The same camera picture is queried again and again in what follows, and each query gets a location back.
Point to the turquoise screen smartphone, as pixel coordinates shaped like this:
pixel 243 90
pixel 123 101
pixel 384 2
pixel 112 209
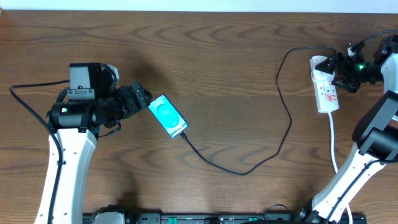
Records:
pixel 168 116

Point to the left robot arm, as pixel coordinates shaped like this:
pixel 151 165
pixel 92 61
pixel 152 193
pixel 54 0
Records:
pixel 93 99

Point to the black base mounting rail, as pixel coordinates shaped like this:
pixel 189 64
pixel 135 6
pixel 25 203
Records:
pixel 117 214

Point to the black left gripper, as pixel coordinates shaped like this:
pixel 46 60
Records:
pixel 134 98

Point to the white power strip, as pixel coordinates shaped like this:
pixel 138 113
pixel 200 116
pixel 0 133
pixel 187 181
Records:
pixel 325 93

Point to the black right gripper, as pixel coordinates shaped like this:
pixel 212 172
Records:
pixel 346 60

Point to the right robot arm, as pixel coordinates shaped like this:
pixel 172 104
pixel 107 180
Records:
pixel 374 139

